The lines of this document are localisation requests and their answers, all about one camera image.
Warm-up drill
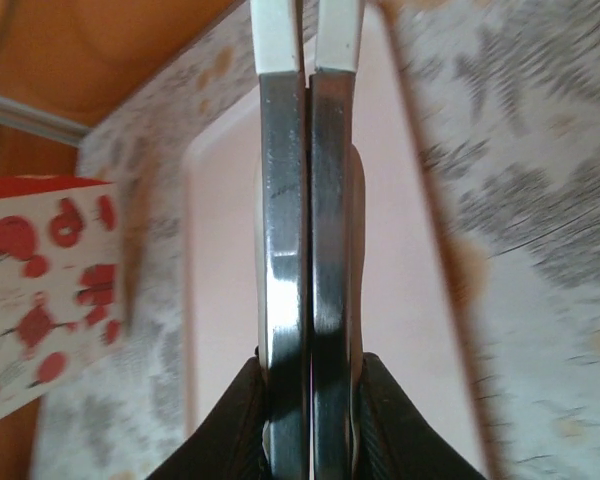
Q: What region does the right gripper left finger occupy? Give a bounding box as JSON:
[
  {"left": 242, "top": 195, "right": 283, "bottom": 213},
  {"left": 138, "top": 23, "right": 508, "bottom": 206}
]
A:
[{"left": 248, "top": 0, "right": 313, "bottom": 480}]

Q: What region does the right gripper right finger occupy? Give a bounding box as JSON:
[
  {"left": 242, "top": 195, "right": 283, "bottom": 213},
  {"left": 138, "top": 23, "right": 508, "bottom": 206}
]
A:
[{"left": 308, "top": 0, "right": 368, "bottom": 480}]

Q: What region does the red white printed paper bag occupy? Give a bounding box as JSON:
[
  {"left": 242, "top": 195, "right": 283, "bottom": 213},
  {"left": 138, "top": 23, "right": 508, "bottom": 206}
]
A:
[{"left": 0, "top": 174, "right": 127, "bottom": 432}]

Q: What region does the pink rectangular tray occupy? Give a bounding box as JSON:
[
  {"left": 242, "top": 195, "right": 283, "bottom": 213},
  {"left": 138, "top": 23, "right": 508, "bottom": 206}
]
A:
[{"left": 181, "top": 29, "right": 486, "bottom": 480}]

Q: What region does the grey floral tablecloth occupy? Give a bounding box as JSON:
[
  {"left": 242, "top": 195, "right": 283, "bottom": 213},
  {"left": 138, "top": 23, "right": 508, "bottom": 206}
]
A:
[{"left": 29, "top": 0, "right": 600, "bottom": 480}]

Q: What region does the aluminium corner post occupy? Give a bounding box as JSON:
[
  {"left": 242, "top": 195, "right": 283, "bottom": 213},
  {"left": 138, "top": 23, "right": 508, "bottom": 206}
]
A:
[{"left": 0, "top": 89, "right": 89, "bottom": 147}]

